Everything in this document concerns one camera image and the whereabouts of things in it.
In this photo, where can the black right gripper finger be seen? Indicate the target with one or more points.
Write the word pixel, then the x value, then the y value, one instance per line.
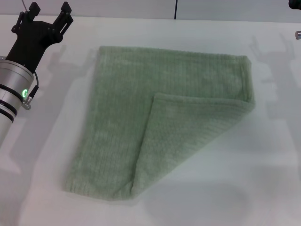
pixel 295 3

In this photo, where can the green terry towel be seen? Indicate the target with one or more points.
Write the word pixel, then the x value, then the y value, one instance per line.
pixel 122 113

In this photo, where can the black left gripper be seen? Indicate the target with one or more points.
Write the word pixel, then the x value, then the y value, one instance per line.
pixel 33 42

